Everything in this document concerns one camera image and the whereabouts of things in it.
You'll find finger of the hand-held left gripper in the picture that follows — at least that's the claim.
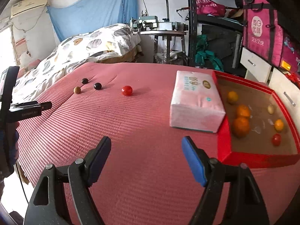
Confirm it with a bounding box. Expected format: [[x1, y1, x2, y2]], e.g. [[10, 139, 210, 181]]
[[10, 101, 53, 111]]

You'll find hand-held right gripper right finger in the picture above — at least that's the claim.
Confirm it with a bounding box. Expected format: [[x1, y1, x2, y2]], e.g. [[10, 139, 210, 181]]
[[181, 136, 270, 225]]

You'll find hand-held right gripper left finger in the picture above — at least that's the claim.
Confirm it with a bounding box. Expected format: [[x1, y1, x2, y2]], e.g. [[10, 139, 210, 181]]
[[23, 136, 112, 225]]

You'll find large orange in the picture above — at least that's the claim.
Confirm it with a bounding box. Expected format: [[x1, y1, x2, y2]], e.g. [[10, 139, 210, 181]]
[[232, 117, 250, 139]]

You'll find red cardboard box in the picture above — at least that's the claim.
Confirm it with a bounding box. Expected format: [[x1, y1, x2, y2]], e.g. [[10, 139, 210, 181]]
[[212, 71, 300, 169]]

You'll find small deep orange tangerine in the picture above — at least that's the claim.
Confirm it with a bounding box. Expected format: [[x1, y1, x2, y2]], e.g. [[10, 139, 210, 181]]
[[236, 105, 251, 119]]

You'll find small yellowish orange tangerine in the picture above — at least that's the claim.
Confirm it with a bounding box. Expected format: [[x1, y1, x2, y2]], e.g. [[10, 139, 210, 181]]
[[274, 119, 284, 133], [227, 91, 239, 105]]

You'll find person's left hand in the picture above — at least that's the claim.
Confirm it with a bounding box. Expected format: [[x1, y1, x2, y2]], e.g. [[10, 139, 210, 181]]
[[0, 121, 20, 177]]

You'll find pink tissue pack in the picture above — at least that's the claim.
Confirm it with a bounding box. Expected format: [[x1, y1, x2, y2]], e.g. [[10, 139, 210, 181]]
[[170, 70, 226, 133]]

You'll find white spotted quilt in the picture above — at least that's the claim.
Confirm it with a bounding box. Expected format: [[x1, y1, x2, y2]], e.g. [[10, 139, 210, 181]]
[[12, 23, 142, 104]]

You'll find white air conditioner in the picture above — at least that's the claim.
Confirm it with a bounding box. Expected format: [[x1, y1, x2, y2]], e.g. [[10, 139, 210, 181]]
[[10, 0, 48, 17]]

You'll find blue net curtain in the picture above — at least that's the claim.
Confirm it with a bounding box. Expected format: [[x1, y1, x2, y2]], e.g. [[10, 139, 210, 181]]
[[47, 0, 137, 43]]

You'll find green cloth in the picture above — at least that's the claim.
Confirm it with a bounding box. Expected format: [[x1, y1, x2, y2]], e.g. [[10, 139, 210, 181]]
[[195, 34, 224, 72]]

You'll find clear plastic bag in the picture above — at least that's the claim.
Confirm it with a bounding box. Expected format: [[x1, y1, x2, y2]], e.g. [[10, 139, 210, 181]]
[[153, 52, 188, 64]]

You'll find small white drawer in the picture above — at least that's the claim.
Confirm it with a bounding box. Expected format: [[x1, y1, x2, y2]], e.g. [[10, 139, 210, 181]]
[[239, 47, 272, 83]]

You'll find dark cloth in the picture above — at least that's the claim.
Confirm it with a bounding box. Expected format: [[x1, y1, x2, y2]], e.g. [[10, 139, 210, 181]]
[[202, 25, 242, 73]]

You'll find round metal table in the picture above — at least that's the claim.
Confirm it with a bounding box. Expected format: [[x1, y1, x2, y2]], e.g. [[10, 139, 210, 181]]
[[140, 29, 188, 65]]

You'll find red ribbon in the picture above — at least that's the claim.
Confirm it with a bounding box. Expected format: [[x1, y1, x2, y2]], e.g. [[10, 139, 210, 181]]
[[285, 71, 300, 87]]

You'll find grey sewing machine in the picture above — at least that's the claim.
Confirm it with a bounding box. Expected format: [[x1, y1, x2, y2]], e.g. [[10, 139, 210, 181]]
[[130, 16, 189, 32]]

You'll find black metal shelf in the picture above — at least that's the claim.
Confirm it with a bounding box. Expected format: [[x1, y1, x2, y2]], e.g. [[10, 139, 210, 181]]
[[186, 0, 244, 74]]

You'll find pink printed box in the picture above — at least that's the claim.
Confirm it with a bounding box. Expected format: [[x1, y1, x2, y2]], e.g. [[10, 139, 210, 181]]
[[281, 34, 300, 72]]

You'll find pink delivery bag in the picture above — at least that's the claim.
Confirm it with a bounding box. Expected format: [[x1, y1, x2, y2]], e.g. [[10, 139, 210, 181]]
[[241, 0, 284, 67]]

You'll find pink bag with lettering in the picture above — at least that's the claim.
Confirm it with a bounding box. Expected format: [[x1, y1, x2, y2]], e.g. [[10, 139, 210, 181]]
[[195, 0, 227, 17]]

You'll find curved metal pole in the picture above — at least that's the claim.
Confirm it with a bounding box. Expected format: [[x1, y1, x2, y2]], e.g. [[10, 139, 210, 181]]
[[160, 0, 170, 21]]

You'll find red wall notice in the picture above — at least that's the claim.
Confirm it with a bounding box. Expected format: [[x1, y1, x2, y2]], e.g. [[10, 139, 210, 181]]
[[14, 37, 27, 61]]

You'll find black cable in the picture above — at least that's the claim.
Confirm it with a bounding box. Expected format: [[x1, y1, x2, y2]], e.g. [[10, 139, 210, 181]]
[[14, 163, 30, 204]]

